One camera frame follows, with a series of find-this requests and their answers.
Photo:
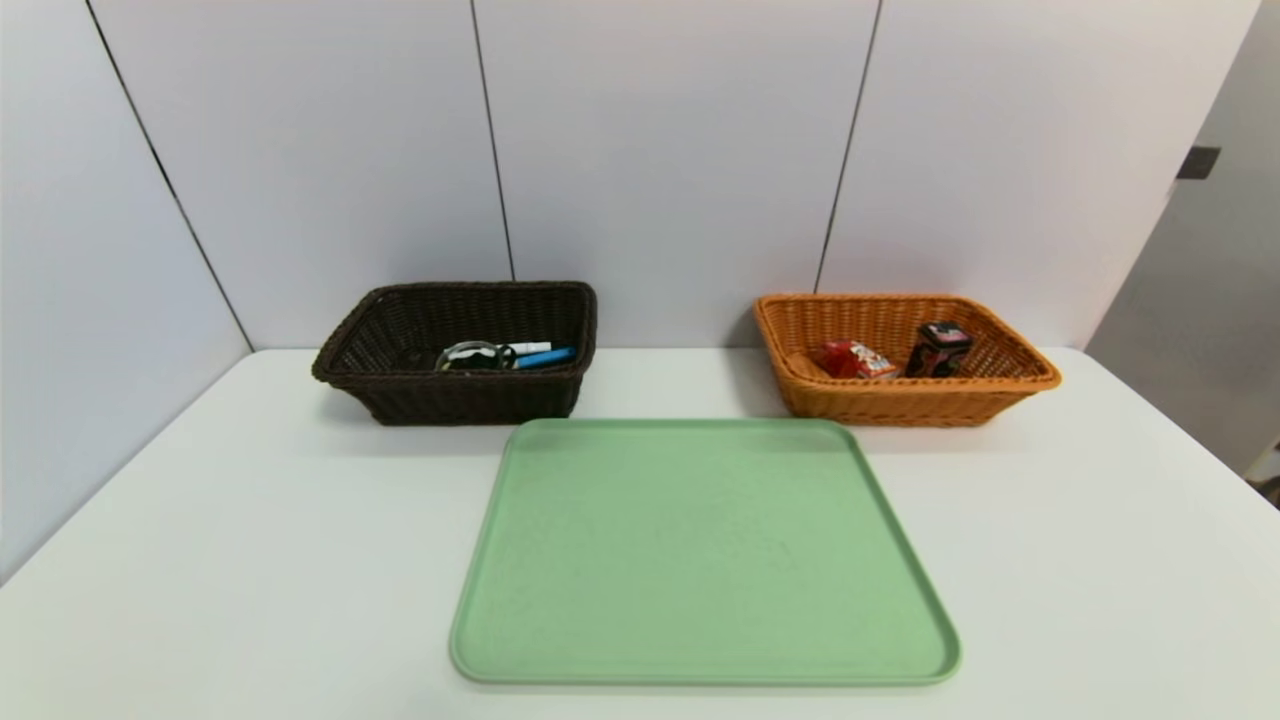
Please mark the white marker pen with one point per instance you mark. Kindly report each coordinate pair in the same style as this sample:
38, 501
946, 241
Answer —
530, 348

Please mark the glass cup with black holder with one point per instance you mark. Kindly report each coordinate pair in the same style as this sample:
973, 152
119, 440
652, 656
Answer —
472, 358

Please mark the red milk carton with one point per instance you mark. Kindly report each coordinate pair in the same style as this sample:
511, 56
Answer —
855, 360

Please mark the black gum box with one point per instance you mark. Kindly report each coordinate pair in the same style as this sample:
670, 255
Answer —
940, 350

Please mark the dark brown wicker basket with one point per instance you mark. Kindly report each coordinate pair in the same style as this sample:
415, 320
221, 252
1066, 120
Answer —
450, 400

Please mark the orange wicker basket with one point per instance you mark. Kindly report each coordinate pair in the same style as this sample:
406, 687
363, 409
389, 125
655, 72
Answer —
950, 405

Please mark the green plastic tray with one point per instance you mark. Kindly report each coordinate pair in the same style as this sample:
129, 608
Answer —
700, 580

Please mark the dark brown furniture piece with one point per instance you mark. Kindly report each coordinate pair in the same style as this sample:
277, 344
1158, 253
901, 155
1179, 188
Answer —
1272, 485

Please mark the black wall fixture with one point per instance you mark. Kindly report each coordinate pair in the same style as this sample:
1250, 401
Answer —
1198, 162

